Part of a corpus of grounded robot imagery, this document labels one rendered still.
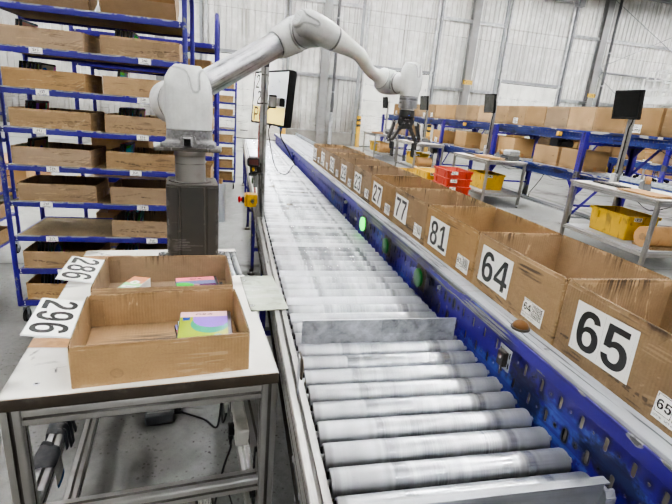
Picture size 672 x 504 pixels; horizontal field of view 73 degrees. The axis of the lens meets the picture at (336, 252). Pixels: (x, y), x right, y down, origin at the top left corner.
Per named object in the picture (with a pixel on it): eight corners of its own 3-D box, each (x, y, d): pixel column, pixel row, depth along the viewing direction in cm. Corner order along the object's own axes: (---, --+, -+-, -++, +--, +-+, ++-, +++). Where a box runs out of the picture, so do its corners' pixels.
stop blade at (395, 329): (300, 348, 128) (302, 319, 126) (451, 344, 138) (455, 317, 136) (300, 349, 128) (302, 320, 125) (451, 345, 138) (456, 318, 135)
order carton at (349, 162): (338, 181, 327) (340, 157, 322) (377, 183, 333) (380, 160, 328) (351, 191, 290) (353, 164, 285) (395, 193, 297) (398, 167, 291)
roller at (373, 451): (311, 458, 91) (313, 438, 90) (540, 439, 102) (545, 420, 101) (315, 478, 86) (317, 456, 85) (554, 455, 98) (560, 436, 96)
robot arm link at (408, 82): (424, 98, 218) (406, 97, 228) (429, 63, 213) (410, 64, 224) (407, 96, 212) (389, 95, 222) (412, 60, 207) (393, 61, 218)
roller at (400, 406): (302, 417, 103) (303, 398, 102) (508, 403, 114) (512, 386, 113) (305, 431, 98) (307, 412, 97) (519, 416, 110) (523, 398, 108)
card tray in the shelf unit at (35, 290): (27, 298, 273) (25, 283, 270) (48, 280, 301) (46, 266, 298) (100, 299, 281) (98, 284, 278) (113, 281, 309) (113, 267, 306)
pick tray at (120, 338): (89, 329, 123) (86, 294, 120) (234, 318, 136) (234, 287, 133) (69, 390, 97) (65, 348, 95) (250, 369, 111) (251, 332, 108)
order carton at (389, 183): (368, 204, 253) (371, 174, 248) (418, 206, 259) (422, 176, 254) (390, 222, 216) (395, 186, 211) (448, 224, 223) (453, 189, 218)
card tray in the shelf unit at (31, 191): (18, 200, 255) (16, 182, 252) (38, 190, 283) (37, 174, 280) (97, 202, 264) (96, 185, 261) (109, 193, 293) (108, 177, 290)
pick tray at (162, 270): (108, 284, 152) (106, 256, 149) (226, 281, 164) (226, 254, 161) (91, 322, 126) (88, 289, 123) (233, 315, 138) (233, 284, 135)
